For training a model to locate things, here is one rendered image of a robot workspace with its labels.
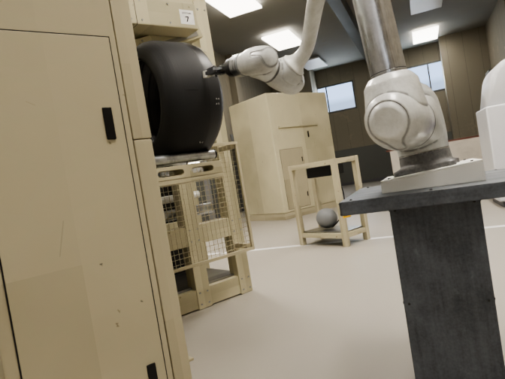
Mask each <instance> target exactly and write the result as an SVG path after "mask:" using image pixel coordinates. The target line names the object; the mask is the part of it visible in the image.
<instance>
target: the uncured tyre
mask: <svg viewBox="0 0 505 379"><path fill-rule="evenodd" d="M136 48H137V53H138V61H139V66H140V71H141V79H142V84H143V88H144V97H145V102H146V106H147V114H148V119H149V124H150V132H151V138H150V139H151V140H152V144H153V152H154V156H159V155H166V154H173V153H187V152H194V151H201V150H210V148H211V147H212V146H213V144H214V142H215V140H216V138H217V136H218V134H219V130H220V128H221V125H222V116H223V96H222V87H221V83H220V80H219V76H218V75H217V77H215V75H214V76H213V77H207V78H203V72H202V71H206V70H207V69H208V68H210V67H212V66H213V64H212V63H211V61H210V60H209V58H208V57H207V55H206V54H205V53H204V52H203V51H202V50H201V49H200V48H198V47H196V46H194V45H192V44H189V43H184V42H173V41H146V42H144V43H141V44H139V45H138V46H137V47H136ZM185 89H198V90H185ZM215 97H219V99H220V105H219V106H216V103H215ZM202 140H204V143H203V144H198V142H199V141H202Z"/></svg>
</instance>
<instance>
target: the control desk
mask: <svg viewBox="0 0 505 379"><path fill-rule="evenodd" d="M150 138H151V132H150V124H149V119H148V114H147V106H146V102H145V97H144V88H143V84H142V79H141V71H140V66H139V61H138V53H137V48H136V43H135V36H134V31H133V26H132V18H131V13H130V8H129V0H0V379H192V373H191V368H190V364H189V356H188V351H187V346H186V338H185V334H184V329H183V321H182V316H181V311H180V303H179V299H178V294H177V285H176V281H175V276H174V267H173V263H172V258H171V250H170V245H169V240H168V232H167V228H166V223H165V215H164V210H163V205H162V197H161V193H160V188H159V179H158V175H157V170H156V162H155V157H154V152H153V144H152V140H151V139H150Z"/></svg>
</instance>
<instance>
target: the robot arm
mask: <svg viewBox="0 0 505 379"><path fill-rule="evenodd" d="M324 3H325V0H307V6H306V11H305V17H304V27H303V33H302V39H301V45H300V47H299V48H298V50H297V51H296V52H295V53H293V54H292V55H290V56H287V55H285V56H284V57H282V58H278V54H277V52H276V50H275V49H274V48H272V47H269V46H256V47H251V48H249V49H247V50H245V51H243V52H242V53H239V54H235V55H233V56H232V57H231V58H229V59H227V60H226V61H225V63H224V64H221V65H218V67H216V66H215V65H213V66H212V67H210V68H208V69H207V70H206V71H202V72H203V78H207V77H213V76H214V75H215V77H217V75H223V74H227V75H228V76H229V77H244V76H250V77H253V78H256V79H259V80H261V81H263V82H265V83H266V84H267V85H268V86H270V87H272V88H273V89H275V90H277V91H279V92H282V93H285V94H289V95H294V94H297V93H299V92H300V91H301V90H302V89H303V87H304V76H303V74H304V66H305V65H306V63H307V61H308V59H309V58H310V56H311V54H312V53H313V50H314V47H315V44H316V38H317V35H318V31H319V24H320V20H321V16H322V10H323V7H324ZM352 3H353V7H354V10H355V15H356V19H357V23H358V28H359V32H360V36H361V41H362V45H363V48H364V54H365V58H366V61H367V66H368V71H369V74H370V80H369V81H368V83H367V86H366V87H365V89H364V106H365V115H364V125H365V128H366V131H367V133H368V135H369V136H370V138H371V139H372V140H373V141H374V142H375V143H376V144H378V145H379V146H381V147H383V148H385V149H388V150H396V151H397V152H398V157H399V162H400V167H401V168H400V170H398V171H396V172H395V173H394V177H400V176H404V175H408V174H414V173H418V172H421V171H428V170H431V169H436V168H442V167H446V166H450V165H456V164H457V162H460V160H459V158H457V157H453V156H452V153H451V150H450V148H449V142H448V136H447V131H446V124H445V120H444V117H443V112H442V109H441V106H440V102H439V100H438V97H437V95H436V94H435V93H434V91H433V90H432V89H431V88H430V87H429V86H428V85H426V84H423V83H421V82H420V79H419V76H418V75H417V74H415V73H414V72H413V71H411V70H409V69H407V67H406V63H405V59H404V54H403V50H402V46H401V41H400V38H399V34H398V28H397V25H396V21H395V15H394V12H393V8H392V3H391V0H352ZM401 157H402V158H401Z"/></svg>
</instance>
